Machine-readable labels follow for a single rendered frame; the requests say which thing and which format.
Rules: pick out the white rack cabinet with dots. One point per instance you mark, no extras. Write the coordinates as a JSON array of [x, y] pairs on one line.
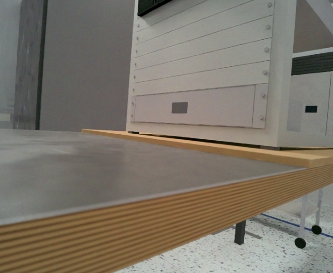
[[221, 70]]

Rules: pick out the tan wooden board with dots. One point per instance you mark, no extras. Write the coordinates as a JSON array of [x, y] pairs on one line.
[[296, 156]]

